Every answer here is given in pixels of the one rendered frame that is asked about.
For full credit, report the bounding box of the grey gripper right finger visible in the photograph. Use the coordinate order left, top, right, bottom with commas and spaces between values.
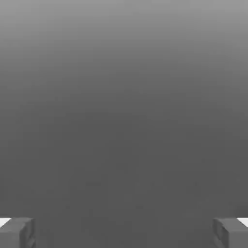
212, 217, 248, 248

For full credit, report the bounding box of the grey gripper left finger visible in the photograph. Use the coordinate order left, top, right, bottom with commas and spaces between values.
0, 217, 36, 248

